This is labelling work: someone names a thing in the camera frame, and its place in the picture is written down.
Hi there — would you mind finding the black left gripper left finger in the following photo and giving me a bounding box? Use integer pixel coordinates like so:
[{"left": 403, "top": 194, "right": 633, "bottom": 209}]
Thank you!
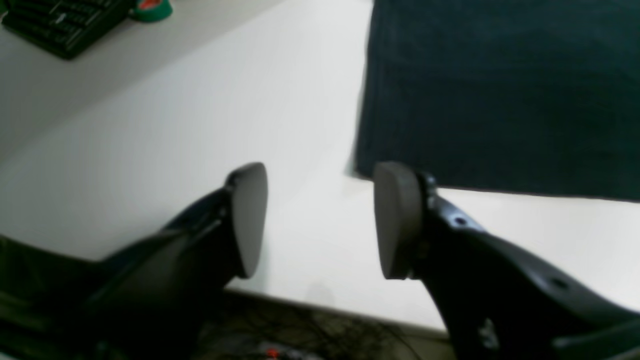
[{"left": 82, "top": 162, "right": 269, "bottom": 360}]

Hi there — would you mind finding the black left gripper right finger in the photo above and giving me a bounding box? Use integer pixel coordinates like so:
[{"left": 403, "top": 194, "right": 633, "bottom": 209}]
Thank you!
[{"left": 373, "top": 162, "right": 640, "bottom": 360}]

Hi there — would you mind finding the black T-shirt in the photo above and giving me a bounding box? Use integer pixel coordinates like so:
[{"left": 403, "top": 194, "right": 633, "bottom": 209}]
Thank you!
[{"left": 354, "top": 0, "right": 640, "bottom": 202}]

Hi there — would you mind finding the black keyboard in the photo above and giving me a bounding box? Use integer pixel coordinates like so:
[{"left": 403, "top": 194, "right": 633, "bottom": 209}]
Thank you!
[{"left": 1, "top": 0, "right": 135, "bottom": 60}]

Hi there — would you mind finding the green tape roll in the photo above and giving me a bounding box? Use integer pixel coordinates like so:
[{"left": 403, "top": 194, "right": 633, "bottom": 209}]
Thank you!
[{"left": 129, "top": 0, "right": 174, "bottom": 23}]

